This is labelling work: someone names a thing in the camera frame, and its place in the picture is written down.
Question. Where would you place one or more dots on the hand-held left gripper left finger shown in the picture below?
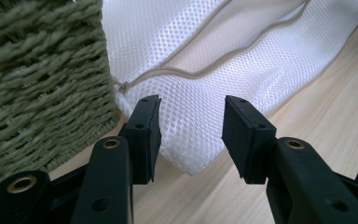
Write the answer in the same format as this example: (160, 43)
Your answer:
(141, 149)

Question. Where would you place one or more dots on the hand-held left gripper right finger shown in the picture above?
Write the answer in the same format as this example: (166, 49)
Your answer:
(248, 146)

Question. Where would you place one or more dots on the white mesh laundry bag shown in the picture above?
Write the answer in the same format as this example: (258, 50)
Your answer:
(217, 46)

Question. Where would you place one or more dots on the green woven basket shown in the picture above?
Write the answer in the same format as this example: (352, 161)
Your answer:
(40, 84)

